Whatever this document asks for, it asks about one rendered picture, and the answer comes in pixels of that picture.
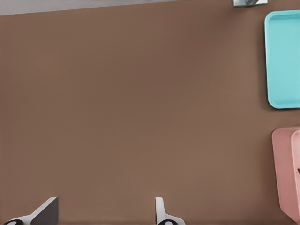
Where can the pink box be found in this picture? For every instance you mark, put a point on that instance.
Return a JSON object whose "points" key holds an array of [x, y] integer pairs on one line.
{"points": [[287, 168]]}

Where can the pale blue-green tray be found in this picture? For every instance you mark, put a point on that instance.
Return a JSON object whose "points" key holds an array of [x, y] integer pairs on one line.
{"points": [[284, 61]]}

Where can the silver frame post foot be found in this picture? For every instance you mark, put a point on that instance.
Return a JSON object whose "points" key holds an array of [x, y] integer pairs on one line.
{"points": [[249, 2]]}

